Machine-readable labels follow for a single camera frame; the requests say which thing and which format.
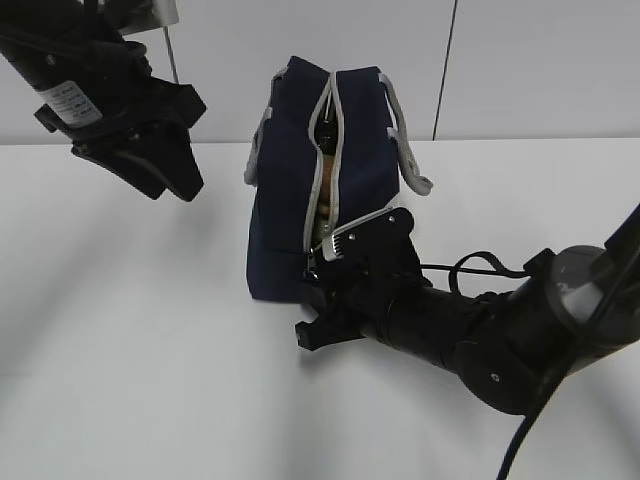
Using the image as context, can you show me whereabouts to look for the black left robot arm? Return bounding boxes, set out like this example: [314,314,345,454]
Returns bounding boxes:
[1,1,206,202]

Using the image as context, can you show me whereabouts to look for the brown bread roll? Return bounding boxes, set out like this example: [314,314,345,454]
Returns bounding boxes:
[317,154,335,219]

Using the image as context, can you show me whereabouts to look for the navy blue lunch bag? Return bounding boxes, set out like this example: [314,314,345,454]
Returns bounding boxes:
[244,56,433,303]

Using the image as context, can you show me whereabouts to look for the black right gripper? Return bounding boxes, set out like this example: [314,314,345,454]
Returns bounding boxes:
[295,208,430,350]

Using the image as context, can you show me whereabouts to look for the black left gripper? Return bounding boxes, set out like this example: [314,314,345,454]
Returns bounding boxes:
[34,41,206,202]

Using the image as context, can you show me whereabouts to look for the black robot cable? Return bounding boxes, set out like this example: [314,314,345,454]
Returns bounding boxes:
[419,252,640,480]

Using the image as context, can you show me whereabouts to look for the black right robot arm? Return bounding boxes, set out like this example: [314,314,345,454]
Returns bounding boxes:
[295,207,639,415]

